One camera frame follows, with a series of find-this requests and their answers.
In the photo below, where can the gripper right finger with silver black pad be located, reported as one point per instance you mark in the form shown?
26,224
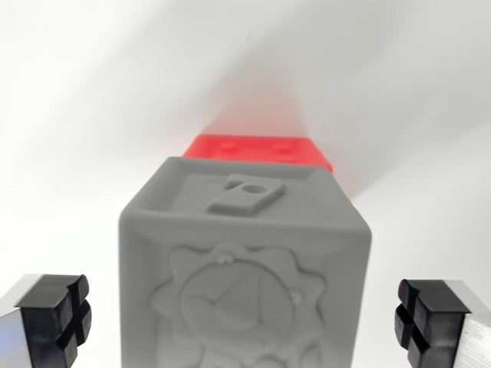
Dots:
441,326

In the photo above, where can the gripper left finger with silver black pad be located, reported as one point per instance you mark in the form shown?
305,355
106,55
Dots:
42,326

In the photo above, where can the grey lion cube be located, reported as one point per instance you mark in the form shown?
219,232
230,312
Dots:
245,276

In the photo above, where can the red cube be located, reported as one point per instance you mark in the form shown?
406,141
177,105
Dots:
253,149

